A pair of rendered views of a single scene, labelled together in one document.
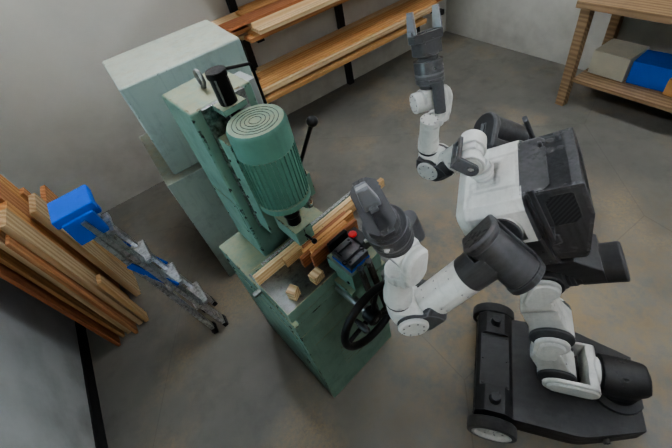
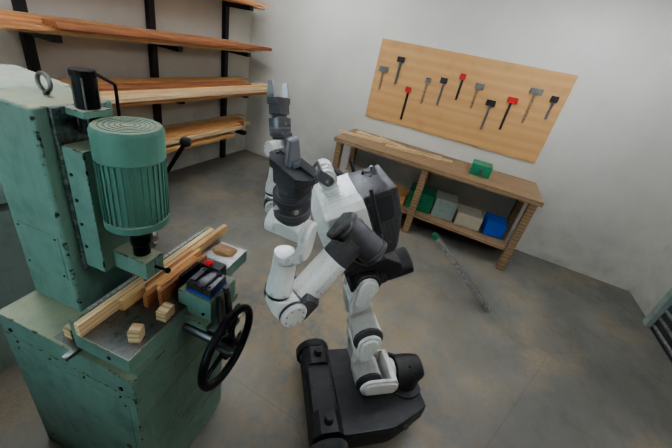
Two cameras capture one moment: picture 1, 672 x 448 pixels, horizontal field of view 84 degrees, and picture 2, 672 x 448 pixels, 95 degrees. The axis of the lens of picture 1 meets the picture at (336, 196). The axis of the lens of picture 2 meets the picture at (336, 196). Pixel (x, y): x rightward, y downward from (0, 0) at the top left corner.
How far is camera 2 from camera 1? 37 cm
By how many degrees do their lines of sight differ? 40
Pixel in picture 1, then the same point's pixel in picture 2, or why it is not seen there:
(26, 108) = not seen: outside the picture
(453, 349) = (282, 394)
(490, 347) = (316, 376)
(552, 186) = (379, 191)
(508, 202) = (354, 203)
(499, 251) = (360, 229)
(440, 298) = (316, 281)
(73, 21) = not seen: outside the picture
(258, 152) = (132, 152)
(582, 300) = not seen: hidden behind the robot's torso
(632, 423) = (417, 403)
